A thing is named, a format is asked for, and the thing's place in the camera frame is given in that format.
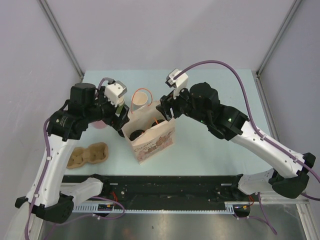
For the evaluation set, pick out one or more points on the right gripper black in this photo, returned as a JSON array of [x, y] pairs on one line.
[[167, 102]]

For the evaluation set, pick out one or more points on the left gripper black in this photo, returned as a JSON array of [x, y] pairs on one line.
[[117, 122]]

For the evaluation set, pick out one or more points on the paper bag with orange handles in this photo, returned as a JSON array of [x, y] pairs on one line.
[[154, 139]]

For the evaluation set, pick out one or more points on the brown pulp cup carrier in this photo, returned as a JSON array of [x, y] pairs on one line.
[[94, 154]]

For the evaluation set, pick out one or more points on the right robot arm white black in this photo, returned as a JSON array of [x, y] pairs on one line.
[[288, 176]]

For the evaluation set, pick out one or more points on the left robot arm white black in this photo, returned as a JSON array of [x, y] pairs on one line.
[[45, 198]]

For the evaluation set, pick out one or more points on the pink holder cup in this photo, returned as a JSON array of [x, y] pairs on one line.
[[99, 125]]

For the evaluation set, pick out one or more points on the white paper cup stack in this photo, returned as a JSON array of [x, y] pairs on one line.
[[139, 99]]

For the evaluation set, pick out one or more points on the green paper cup stack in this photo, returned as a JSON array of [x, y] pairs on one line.
[[120, 106]]

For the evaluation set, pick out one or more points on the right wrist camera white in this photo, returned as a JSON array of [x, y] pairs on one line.
[[178, 83]]

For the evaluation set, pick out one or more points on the aluminium rail frame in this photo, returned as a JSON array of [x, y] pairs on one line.
[[268, 196]]

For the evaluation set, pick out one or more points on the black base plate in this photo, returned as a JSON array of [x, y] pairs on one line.
[[174, 193]]

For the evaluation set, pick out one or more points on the white slotted cable duct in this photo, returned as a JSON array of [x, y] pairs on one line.
[[101, 208]]

